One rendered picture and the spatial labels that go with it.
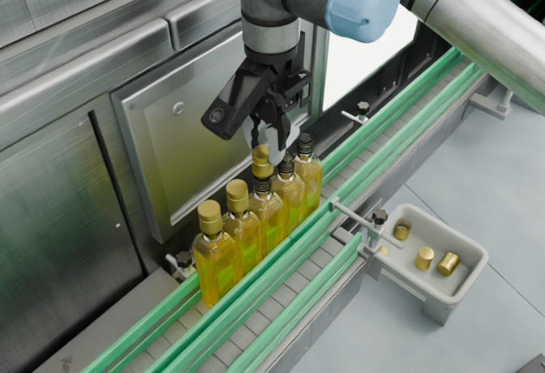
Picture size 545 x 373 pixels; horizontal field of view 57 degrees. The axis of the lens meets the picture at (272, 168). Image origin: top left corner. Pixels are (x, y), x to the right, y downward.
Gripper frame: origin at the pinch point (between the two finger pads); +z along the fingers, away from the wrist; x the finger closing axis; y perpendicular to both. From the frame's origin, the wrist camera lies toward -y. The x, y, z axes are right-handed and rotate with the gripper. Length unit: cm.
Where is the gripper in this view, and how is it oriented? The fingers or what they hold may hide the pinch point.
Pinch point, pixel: (262, 155)
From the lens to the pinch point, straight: 80.6
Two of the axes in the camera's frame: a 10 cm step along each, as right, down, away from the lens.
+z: 0.0, 6.8, 7.3
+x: -7.4, -4.9, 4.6
